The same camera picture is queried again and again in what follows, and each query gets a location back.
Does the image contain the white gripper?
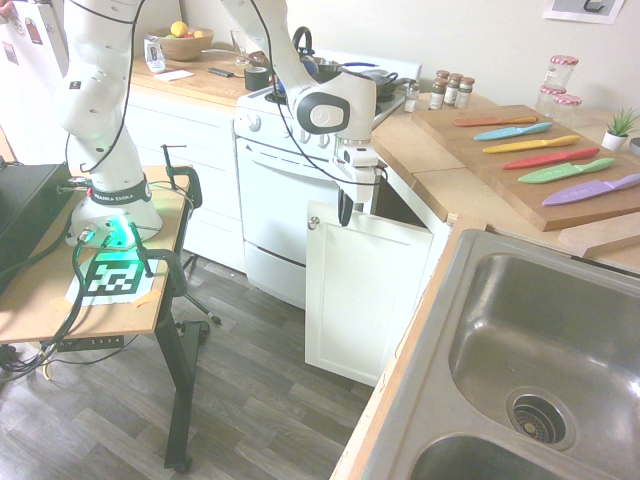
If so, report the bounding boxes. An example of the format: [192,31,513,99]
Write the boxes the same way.
[334,161,386,228]

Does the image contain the white corner cabinet door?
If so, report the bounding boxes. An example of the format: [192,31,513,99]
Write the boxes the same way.
[304,199,435,389]

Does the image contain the white base cabinet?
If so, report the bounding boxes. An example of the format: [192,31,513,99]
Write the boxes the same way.
[122,84,246,274]

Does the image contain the white electric stove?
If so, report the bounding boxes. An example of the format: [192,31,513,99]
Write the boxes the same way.
[233,47,424,311]

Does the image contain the brown-lidded glass spice jar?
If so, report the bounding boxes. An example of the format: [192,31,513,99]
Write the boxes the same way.
[428,77,450,111]
[444,73,464,105]
[455,76,476,110]

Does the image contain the black table clamp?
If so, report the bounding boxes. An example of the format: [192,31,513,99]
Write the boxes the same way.
[160,143,204,209]
[128,222,187,301]

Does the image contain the large wooden cutting board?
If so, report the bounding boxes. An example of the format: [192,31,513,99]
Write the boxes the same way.
[410,104,640,232]

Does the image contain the orange knife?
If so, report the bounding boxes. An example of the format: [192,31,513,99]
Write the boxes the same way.
[453,115,540,128]

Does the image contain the blue knife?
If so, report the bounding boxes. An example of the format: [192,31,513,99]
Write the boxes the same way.
[472,122,551,142]

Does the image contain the yellow knife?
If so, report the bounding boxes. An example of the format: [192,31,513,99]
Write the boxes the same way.
[481,134,581,155]

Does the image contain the stainless steel double sink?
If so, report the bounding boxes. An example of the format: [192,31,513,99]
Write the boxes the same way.
[372,228,640,480]

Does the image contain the clear drinking glass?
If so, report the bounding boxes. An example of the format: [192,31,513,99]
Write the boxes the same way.
[229,28,250,67]

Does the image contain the red knife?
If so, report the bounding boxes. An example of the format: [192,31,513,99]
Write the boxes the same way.
[502,147,601,172]

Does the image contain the green knife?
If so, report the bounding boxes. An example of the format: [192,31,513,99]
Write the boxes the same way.
[517,157,617,185]

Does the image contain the white paper sheet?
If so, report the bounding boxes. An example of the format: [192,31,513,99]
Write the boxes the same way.
[152,68,196,83]

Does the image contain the wooden fruit bowl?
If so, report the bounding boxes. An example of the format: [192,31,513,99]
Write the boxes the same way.
[147,27,215,62]

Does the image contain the short glass jar checked lid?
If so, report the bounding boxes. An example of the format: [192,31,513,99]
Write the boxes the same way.
[552,93,584,125]
[534,84,568,117]

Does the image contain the purple knife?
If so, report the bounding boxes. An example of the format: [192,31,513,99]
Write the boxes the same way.
[541,173,640,209]

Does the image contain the black white marker paper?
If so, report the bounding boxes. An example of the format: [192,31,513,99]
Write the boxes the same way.
[64,249,169,309]

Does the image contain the clear plastic packet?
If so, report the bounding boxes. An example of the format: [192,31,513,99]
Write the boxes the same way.
[143,37,167,71]

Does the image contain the tall glass jar checked lid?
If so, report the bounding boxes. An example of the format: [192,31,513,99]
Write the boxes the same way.
[544,54,580,94]

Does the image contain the small wooden plank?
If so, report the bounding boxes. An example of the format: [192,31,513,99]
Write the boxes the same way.
[557,217,640,260]

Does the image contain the small spiky plant white pot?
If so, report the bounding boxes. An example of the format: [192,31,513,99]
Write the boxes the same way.
[601,107,640,153]

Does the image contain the black desk height controller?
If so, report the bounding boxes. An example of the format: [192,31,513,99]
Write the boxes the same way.
[47,334,125,351]

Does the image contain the black controller box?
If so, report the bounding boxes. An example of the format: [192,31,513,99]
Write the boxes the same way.
[0,162,76,296]

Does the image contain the wooden robot table black legs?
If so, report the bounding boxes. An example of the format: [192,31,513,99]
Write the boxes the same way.
[0,162,201,471]

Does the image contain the white refrigerator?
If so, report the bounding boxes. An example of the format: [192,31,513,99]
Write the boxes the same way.
[0,0,71,151]

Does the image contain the black wok wooden handle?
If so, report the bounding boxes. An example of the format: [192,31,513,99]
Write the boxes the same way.
[357,69,417,99]

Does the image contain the blue kettle black handle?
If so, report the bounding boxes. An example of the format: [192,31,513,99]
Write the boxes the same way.
[291,25,324,76]

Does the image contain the white wall poster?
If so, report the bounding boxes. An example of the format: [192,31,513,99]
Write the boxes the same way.
[542,0,626,25]

